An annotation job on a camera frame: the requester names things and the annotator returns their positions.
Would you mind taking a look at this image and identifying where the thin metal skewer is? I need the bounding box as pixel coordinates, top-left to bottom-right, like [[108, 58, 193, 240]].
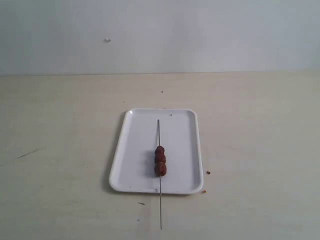
[[157, 119, 163, 231]]

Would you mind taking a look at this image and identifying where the white rectangular plastic tray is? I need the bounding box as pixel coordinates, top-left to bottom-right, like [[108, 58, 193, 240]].
[[109, 108, 204, 195]]

